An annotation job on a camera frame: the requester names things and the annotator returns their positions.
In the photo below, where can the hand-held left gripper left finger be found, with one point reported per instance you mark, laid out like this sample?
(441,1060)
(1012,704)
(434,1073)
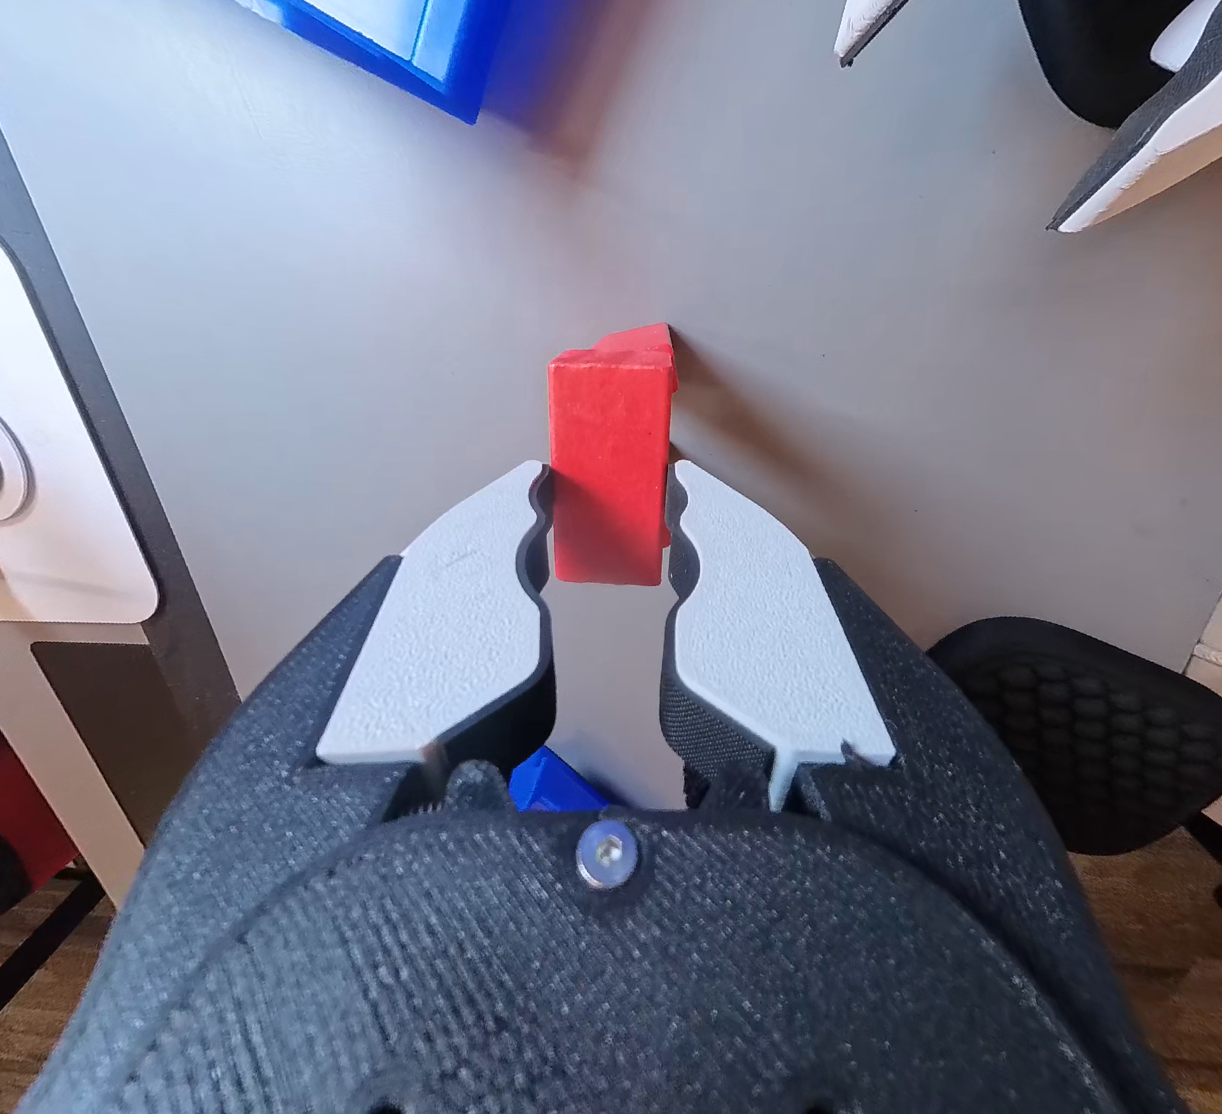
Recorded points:
(448,637)

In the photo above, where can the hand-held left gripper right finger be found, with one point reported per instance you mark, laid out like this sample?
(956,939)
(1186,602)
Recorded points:
(773,637)

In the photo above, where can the red rectangular wooden block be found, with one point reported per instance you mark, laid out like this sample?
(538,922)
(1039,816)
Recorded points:
(605,465)
(640,346)

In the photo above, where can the black wrist rest pad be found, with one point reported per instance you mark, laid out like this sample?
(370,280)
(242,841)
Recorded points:
(1079,733)

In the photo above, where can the white lamp base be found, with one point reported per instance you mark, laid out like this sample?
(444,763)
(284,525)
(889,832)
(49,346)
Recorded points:
(67,541)

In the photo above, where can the dark red bag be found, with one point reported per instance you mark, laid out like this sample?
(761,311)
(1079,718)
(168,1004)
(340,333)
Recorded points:
(29,808)

